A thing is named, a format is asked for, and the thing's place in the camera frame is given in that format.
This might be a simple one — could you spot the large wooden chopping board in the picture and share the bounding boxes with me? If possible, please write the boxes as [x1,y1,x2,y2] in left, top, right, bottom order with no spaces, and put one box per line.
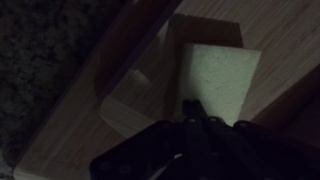
[12,0,188,180]

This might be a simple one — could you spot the small wooden chopping board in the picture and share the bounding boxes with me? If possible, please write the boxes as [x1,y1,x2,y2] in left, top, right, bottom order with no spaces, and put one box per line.
[97,0,320,141]

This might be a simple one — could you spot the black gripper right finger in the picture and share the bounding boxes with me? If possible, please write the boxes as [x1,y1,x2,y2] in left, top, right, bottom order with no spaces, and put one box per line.
[193,99,255,155]

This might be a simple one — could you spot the yellow sponge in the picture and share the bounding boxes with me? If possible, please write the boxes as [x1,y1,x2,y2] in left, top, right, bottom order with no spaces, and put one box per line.
[179,42,263,127]

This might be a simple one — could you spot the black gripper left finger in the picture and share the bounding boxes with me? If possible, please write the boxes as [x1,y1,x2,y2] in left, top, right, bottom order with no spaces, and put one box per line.
[156,99,198,158]

